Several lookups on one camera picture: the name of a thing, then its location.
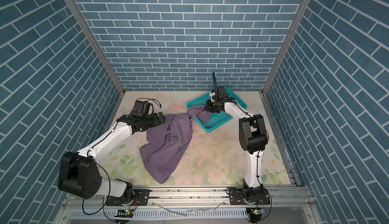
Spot purple trousers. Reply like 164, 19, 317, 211
140, 105, 212, 183

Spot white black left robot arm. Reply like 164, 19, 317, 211
58, 112, 165, 204

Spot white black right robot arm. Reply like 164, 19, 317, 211
205, 72, 271, 204

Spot teal plastic basket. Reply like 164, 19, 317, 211
186, 87, 247, 132

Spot left green circuit board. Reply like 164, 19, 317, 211
114, 209, 135, 219

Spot green circuit board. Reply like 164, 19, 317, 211
246, 207, 265, 216
114, 209, 135, 219

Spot right green circuit board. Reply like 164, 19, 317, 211
246, 207, 265, 216

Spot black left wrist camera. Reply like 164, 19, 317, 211
130, 100, 154, 118

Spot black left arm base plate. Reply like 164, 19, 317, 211
106, 188, 151, 206

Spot white vented cable duct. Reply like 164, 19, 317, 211
69, 207, 248, 221

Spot loose clear cable tie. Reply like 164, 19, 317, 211
152, 201, 225, 217

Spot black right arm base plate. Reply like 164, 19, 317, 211
225, 187, 271, 205

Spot aluminium front rail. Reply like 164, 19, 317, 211
60, 185, 314, 209

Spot right rear aluminium corner post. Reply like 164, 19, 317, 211
262, 0, 311, 95

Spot aluminium corner post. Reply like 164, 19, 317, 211
262, 0, 311, 95
64, 0, 125, 96

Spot left rear aluminium corner post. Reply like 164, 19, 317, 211
64, 0, 125, 96

